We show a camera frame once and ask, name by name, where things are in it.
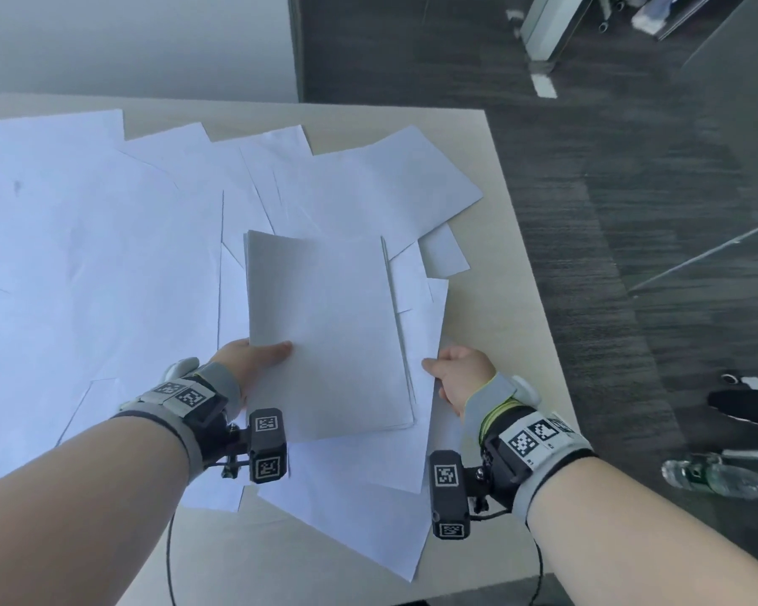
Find person's left hand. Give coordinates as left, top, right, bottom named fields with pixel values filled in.
left=208, top=337, right=294, bottom=411

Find thin camera cable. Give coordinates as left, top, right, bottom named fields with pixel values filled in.
left=165, top=508, right=181, bottom=606
left=530, top=529, right=544, bottom=606

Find clear plastic water bottle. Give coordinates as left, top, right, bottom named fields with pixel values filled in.
left=661, top=454, right=758, bottom=499

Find grey office chair base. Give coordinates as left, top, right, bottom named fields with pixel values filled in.
left=596, top=0, right=633, bottom=34

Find person's right hand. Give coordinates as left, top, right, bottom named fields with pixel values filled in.
left=421, top=345, right=497, bottom=418

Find person's left forearm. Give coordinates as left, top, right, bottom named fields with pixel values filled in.
left=0, top=416, right=190, bottom=606

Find stack of white sheets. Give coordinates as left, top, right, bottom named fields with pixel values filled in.
left=243, top=230, right=418, bottom=444

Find light wooden table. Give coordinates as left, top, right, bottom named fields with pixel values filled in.
left=0, top=93, right=579, bottom=606

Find person's right forearm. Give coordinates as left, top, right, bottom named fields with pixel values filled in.
left=527, top=457, right=758, bottom=606

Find white pillar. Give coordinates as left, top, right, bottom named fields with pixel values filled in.
left=519, top=0, right=598, bottom=61

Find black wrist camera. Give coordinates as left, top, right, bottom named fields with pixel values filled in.
left=429, top=450, right=472, bottom=540
left=247, top=407, right=289, bottom=484

